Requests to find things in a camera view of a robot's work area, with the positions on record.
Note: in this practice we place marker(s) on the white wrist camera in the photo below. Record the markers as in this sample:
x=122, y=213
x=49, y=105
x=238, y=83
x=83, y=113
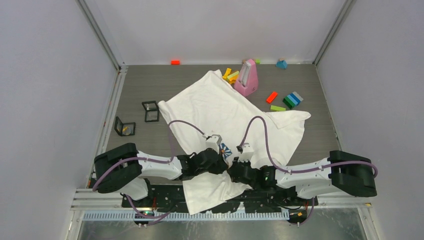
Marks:
x=213, y=142
x=246, y=153

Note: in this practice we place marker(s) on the light green long block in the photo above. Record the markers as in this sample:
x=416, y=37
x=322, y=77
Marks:
x=234, y=74

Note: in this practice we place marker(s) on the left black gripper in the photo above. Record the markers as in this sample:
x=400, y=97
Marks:
x=221, y=167

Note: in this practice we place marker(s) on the blue wooden house block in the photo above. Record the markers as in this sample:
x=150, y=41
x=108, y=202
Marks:
x=281, y=63

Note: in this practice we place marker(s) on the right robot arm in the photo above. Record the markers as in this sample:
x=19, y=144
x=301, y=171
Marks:
x=340, y=172

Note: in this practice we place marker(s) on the red-orange flat block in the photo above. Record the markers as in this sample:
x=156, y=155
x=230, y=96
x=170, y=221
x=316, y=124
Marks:
x=271, y=97

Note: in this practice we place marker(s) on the white perforated cable duct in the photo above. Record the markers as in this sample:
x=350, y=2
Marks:
x=239, y=215

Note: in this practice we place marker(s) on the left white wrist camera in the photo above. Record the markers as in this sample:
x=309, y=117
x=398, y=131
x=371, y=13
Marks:
x=213, y=142

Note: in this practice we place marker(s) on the pink metronome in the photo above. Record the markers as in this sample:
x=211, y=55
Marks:
x=247, y=80

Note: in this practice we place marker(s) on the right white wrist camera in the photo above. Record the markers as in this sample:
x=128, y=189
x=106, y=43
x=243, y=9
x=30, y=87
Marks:
x=246, y=153

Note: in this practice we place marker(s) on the lime green flat block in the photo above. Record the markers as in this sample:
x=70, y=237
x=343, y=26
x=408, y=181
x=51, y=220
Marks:
x=275, y=108

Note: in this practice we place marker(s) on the empty black display box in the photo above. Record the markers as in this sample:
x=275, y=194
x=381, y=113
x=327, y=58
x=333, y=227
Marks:
x=152, y=112

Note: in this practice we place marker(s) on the green blue stacked bricks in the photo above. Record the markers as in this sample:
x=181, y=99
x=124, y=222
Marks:
x=292, y=100

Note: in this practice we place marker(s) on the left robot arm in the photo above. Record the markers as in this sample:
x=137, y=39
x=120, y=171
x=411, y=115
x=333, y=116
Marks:
x=124, y=169

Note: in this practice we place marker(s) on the yellow arch block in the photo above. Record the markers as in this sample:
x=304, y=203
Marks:
x=226, y=74

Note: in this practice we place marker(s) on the orange block by metronome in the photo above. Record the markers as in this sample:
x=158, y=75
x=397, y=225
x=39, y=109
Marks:
x=232, y=80

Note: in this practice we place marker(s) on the white t-shirt with daisy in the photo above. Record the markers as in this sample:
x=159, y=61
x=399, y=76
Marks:
x=211, y=106

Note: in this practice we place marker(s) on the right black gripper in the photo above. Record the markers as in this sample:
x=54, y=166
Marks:
x=235, y=161

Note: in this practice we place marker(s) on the orange-red block at wall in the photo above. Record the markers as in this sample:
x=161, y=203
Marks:
x=175, y=62

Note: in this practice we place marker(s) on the black display box with coin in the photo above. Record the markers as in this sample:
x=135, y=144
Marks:
x=124, y=129

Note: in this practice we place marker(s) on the wood and green blocks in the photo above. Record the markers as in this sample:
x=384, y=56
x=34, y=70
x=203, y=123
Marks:
x=256, y=60

